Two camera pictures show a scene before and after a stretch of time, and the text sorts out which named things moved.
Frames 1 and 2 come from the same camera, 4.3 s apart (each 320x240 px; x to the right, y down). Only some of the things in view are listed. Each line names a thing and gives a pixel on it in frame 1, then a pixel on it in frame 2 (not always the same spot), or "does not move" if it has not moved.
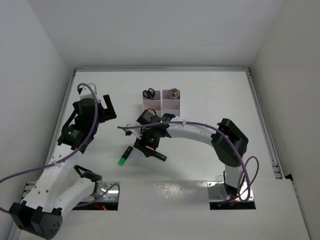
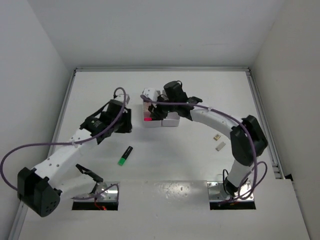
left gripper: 107,113 to 127,127
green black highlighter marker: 123,159 does not move
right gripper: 141,144 to 156,111
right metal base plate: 214,193 does not move
